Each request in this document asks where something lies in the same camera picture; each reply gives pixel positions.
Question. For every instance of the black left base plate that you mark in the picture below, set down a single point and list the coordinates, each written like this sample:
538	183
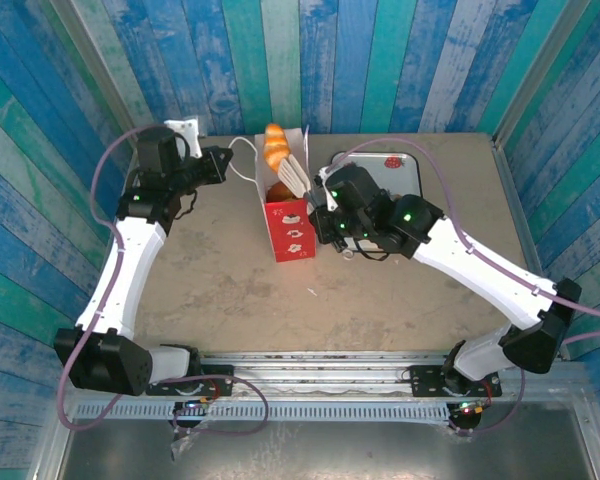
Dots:
220	380

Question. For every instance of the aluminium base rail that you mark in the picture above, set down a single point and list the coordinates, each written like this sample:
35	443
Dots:
320	375

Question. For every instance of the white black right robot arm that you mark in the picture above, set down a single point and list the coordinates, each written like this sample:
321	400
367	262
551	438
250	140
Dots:
480	270

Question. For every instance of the small electronics board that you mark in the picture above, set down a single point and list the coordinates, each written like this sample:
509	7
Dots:
467	409
195	405

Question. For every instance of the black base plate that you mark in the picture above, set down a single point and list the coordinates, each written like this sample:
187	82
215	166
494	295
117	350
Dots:
220	380
425	382

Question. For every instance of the long fake bread roll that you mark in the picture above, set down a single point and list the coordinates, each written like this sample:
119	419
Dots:
275	145

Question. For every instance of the red white paper bag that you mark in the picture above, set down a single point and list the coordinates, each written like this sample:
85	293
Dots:
292	240

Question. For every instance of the grey metal table edge rail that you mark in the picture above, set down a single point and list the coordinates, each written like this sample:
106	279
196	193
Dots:
520	210

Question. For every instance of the grey metal sheet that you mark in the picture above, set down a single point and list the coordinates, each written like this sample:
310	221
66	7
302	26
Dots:
355	450

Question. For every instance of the white metal tongs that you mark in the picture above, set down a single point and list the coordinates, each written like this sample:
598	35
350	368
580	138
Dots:
292	175

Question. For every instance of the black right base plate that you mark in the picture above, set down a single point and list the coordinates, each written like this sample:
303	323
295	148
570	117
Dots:
425	382

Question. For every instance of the grey metal frame post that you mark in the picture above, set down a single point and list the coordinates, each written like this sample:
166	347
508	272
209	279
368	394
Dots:
99	65
537	65

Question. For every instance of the fake croissant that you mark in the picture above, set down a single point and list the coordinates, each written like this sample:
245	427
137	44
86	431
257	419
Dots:
279	191

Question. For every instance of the white strawberry print tray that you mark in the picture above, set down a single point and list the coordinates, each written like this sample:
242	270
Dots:
375	162

